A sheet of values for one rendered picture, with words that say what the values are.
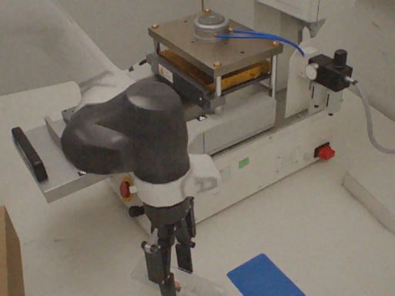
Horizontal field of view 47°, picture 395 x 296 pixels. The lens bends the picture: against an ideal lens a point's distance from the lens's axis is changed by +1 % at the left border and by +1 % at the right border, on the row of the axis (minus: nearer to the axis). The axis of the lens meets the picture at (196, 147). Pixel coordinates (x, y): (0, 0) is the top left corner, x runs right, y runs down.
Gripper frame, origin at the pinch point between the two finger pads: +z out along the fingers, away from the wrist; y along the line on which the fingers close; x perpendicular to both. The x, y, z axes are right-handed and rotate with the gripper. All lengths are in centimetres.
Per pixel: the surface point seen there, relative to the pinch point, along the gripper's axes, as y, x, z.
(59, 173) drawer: -1.3, -25.3, -14.2
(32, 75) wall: -103, -156, 42
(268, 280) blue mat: -11.7, 14.0, 8.2
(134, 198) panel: -16.2, -21.4, 3.9
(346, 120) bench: -75, 14, 9
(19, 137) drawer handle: -3.0, -35.9, -18.3
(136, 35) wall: -149, -117, 32
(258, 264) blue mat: -14.5, 10.5, 8.2
